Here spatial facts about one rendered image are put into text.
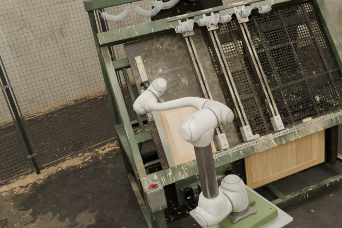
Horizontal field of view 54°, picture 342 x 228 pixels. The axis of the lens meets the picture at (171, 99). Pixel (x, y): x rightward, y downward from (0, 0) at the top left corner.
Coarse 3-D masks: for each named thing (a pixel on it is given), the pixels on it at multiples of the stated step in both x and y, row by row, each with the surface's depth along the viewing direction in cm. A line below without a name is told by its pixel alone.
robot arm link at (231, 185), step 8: (232, 176) 219; (224, 184) 214; (232, 184) 212; (240, 184) 213; (224, 192) 212; (232, 192) 211; (240, 192) 213; (232, 200) 210; (240, 200) 213; (240, 208) 217
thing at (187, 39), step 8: (192, 24) 280; (192, 32) 288; (184, 40) 293; (192, 48) 290; (192, 56) 288; (192, 64) 290; (200, 64) 288; (200, 72) 288; (200, 80) 285; (200, 88) 288; (208, 88) 285; (208, 96) 286; (216, 128) 279; (216, 136) 282; (224, 136) 279; (224, 144) 277
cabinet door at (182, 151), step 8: (160, 112) 278; (168, 112) 279; (176, 112) 281; (184, 112) 282; (192, 112) 283; (168, 120) 278; (176, 120) 279; (184, 120) 281; (168, 128) 276; (176, 128) 278; (168, 136) 275; (176, 136) 277; (168, 144) 274; (176, 144) 275; (184, 144) 277; (176, 152) 274; (184, 152) 275; (192, 152) 276; (176, 160) 272; (184, 160) 274
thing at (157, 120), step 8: (136, 56) 282; (136, 64) 282; (144, 72) 280; (144, 80) 279; (144, 88) 278; (152, 112) 274; (160, 120) 274; (160, 128) 273; (160, 136) 272; (168, 152) 270; (168, 160) 269
